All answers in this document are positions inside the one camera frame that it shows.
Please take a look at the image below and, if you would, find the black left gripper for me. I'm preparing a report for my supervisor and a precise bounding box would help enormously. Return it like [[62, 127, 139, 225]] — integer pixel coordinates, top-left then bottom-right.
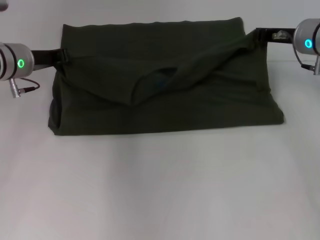
[[30, 47, 76, 72]]

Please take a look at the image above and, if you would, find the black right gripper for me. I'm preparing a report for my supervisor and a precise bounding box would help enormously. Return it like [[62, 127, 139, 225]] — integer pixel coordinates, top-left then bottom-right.
[[250, 27, 297, 48]]

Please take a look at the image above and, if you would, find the dark green FREE t-shirt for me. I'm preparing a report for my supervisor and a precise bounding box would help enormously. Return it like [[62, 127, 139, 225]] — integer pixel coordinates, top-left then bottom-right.
[[47, 16, 286, 137]]

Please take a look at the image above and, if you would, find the left arm cable with plug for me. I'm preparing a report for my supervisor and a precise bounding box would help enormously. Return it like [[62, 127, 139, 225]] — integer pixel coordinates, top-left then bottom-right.
[[9, 77, 41, 99]]

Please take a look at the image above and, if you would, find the arm cable with plug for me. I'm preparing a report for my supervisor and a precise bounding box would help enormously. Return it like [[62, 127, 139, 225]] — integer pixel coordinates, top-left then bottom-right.
[[294, 47, 320, 76], [9, 77, 41, 99]]

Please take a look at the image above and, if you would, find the right arm cable with plug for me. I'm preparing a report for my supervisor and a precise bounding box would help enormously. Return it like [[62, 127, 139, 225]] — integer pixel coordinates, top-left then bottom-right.
[[294, 47, 320, 76]]

